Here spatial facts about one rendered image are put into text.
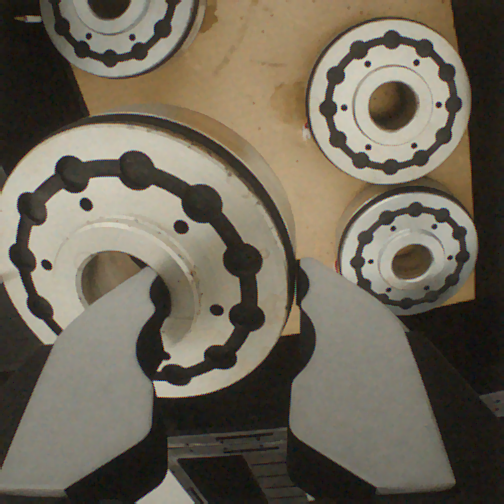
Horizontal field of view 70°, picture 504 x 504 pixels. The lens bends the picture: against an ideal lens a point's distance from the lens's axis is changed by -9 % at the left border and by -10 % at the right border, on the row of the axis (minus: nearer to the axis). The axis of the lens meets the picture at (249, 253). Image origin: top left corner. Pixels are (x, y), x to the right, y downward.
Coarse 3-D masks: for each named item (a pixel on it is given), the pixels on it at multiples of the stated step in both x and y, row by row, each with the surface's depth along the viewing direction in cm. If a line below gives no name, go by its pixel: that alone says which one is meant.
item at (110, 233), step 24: (120, 216) 11; (72, 240) 11; (96, 240) 11; (120, 240) 11; (144, 240) 11; (168, 240) 11; (72, 264) 11; (168, 264) 11; (192, 264) 11; (72, 288) 12; (168, 288) 11; (192, 288) 11; (72, 312) 12; (168, 312) 12; (192, 312) 12; (168, 336) 12
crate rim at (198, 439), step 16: (0, 160) 19; (0, 176) 20; (0, 192) 20; (496, 400) 24; (176, 432) 29; (192, 432) 29; (208, 432) 29; (224, 432) 28; (240, 432) 28; (256, 432) 28; (272, 432) 27
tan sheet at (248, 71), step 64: (128, 0) 23; (256, 0) 23; (320, 0) 22; (384, 0) 22; (448, 0) 21; (192, 64) 25; (256, 64) 25; (256, 128) 27; (320, 192) 29; (320, 256) 31
